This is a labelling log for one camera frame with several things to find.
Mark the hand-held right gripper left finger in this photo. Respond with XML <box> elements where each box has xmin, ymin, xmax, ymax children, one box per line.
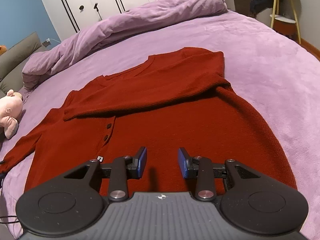
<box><xmin>61</xmin><ymin>146</ymin><xmax>147</xmax><ymax>202</ymax></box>

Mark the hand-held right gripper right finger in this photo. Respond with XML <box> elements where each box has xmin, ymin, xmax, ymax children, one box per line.
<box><xmin>177</xmin><ymin>147</ymin><xmax>262</xmax><ymax>201</ymax></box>

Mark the red knit cardigan sweater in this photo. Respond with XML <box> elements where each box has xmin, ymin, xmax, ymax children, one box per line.
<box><xmin>0</xmin><ymin>47</ymin><xmax>298</xmax><ymax>197</ymax></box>

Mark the purple fleece bed sheet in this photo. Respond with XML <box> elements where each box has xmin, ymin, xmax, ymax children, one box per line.
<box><xmin>0</xmin><ymin>10</ymin><xmax>320</xmax><ymax>240</ymax></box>

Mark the purple rolled duvet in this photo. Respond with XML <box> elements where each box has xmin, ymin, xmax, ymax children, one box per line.
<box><xmin>22</xmin><ymin>0</ymin><xmax>228</xmax><ymax>90</ymax></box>

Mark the pink plush toy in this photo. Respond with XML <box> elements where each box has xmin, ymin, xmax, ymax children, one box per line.
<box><xmin>0</xmin><ymin>89</ymin><xmax>23</xmax><ymax>140</ymax></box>

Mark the dark wardrobe hook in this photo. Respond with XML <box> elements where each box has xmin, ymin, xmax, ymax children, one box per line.
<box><xmin>93</xmin><ymin>2</ymin><xmax>102</xmax><ymax>21</ymax></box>

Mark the grey padded headboard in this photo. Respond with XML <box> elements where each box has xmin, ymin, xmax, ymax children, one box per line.
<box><xmin>0</xmin><ymin>32</ymin><xmax>48</xmax><ymax>98</ymax></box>

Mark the orange round basket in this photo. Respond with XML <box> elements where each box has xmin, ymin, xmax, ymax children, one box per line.
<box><xmin>273</xmin><ymin>19</ymin><xmax>297</xmax><ymax>37</ymax></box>

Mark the dark clothing pile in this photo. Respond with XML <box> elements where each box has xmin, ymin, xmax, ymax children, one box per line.
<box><xmin>250</xmin><ymin>0</ymin><xmax>276</xmax><ymax>18</ymax></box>

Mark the yellow side table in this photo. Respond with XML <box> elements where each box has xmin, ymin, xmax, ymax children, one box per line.
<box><xmin>264</xmin><ymin>0</ymin><xmax>302</xmax><ymax>44</ymax></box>

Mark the black cable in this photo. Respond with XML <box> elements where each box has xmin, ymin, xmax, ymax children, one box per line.
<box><xmin>0</xmin><ymin>160</ymin><xmax>20</xmax><ymax>224</ymax></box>

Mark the wall charger plug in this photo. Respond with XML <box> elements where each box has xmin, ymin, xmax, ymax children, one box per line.
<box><xmin>42</xmin><ymin>38</ymin><xmax>61</xmax><ymax>47</ymax></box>

